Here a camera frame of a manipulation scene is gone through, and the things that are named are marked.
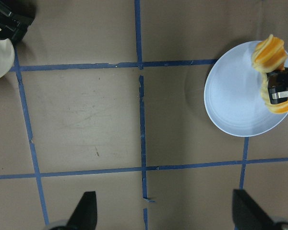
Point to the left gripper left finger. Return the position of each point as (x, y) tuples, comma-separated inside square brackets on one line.
[(84, 216)]

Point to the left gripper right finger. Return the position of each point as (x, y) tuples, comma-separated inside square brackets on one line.
[(248, 215)]

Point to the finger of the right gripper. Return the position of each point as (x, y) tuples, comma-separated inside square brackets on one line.
[(278, 79), (278, 95)]

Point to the striped orange bread roll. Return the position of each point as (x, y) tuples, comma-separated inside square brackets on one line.
[(270, 55)]

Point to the blue plate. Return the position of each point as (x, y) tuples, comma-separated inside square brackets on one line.
[(232, 95)]

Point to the black plate rack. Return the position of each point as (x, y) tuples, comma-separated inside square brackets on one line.
[(15, 18)]

